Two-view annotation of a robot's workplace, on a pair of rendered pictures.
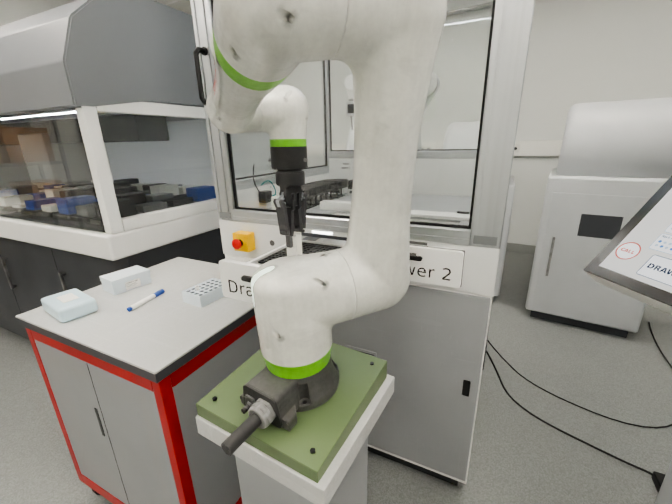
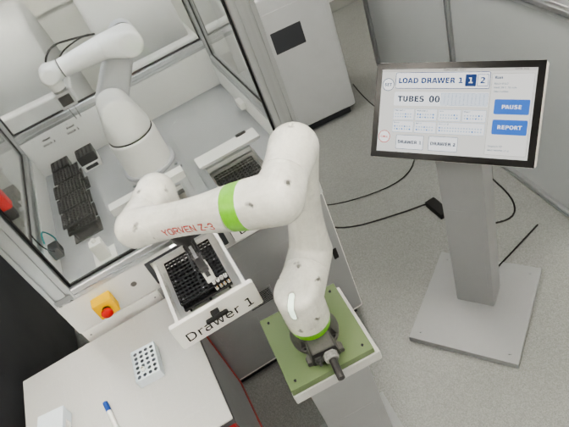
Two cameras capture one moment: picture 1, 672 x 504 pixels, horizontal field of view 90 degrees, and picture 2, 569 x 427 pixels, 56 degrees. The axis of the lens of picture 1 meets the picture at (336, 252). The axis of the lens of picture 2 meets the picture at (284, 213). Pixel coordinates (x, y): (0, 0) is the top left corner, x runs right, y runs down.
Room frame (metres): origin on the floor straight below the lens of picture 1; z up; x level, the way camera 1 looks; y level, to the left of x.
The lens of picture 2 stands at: (-0.29, 0.60, 2.12)
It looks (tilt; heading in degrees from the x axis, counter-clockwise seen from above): 41 degrees down; 324
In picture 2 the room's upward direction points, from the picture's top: 24 degrees counter-clockwise
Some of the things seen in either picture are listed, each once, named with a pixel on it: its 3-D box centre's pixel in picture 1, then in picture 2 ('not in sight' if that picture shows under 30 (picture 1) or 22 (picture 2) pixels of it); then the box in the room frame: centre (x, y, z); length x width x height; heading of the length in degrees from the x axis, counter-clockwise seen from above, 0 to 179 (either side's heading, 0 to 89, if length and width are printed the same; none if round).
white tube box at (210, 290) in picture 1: (207, 291); (147, 363); (0.99, 0.42, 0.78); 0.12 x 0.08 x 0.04; 150
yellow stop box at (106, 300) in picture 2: (243, 241); (105, 305); (1.23, 0.35, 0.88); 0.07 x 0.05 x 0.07; 64
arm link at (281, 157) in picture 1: (287, 158); not in sight; (0.88, 0.12, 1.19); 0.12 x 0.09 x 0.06; 64
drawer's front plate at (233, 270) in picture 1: (264, 285); (217, 313); (0.81, 0.19, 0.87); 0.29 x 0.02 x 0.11; 64
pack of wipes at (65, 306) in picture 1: (69, 304); not in sight; (0.91, 0.80, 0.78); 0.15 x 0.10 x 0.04; 55
